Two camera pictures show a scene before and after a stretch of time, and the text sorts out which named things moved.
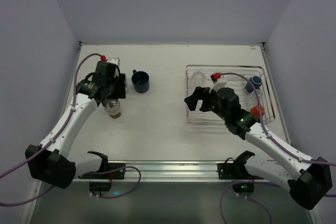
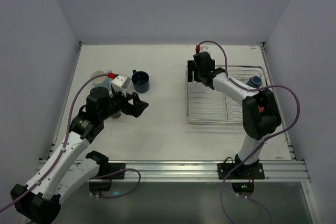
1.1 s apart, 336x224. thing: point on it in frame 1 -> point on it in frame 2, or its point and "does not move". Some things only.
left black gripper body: x=119 y=86 -> x=129 y=104
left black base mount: x=102 y=182 does not move
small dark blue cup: x=256 y=82 does not move
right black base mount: x=243 y=182 does not move
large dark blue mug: x=140 y=80 does not move
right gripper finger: x=191 y=101 -> x=191 y=69
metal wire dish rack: x=250 y=82 does not move
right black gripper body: x=206 y=98 -> x=191 y=70
